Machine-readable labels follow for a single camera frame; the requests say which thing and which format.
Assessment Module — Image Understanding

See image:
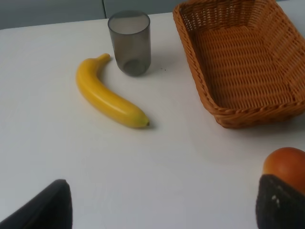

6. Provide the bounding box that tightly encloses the yellow banana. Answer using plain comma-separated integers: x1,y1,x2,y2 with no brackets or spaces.
76,53,150,128

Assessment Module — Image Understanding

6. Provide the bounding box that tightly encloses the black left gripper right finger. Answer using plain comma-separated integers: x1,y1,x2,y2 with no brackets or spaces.
255,175,305,229

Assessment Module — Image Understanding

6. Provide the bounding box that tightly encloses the brown wicker basket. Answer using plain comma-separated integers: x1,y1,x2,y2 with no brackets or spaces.
173,0,305,129

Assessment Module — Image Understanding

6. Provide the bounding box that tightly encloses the orange-red round fruit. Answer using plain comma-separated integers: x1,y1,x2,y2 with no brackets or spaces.
262,147,305,194

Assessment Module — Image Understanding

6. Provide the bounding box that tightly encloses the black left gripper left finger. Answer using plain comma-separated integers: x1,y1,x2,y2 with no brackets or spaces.
0,179,72,229

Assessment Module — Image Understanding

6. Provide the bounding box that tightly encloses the grey translucent plastic cup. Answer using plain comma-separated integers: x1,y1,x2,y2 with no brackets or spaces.
108,10,151,76

